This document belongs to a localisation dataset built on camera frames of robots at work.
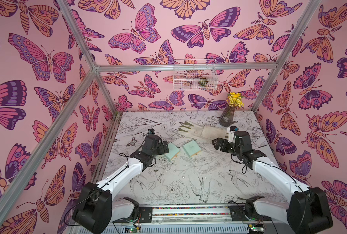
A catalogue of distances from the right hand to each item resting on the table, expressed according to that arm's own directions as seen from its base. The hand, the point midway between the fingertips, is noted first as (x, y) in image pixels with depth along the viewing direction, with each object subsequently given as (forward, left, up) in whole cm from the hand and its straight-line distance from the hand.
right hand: (219, 141), depth 85 cm
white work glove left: (+19, +15, -14) cm, 28 cm away
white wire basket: (+34, +13, +19) cm, 41 cm away
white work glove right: (+17, 0, -14) cm, 22 cm away
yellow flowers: (+25, -12, +11) cm, 29 cm away
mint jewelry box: (-1, +28, -12) cm, 30 cm away
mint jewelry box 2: (+2, +15, -11) cm, 19 cm away
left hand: (-1, +34, -2) cm, 34 cm away
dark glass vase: (+25, -10, -6) cm, 28 cm away
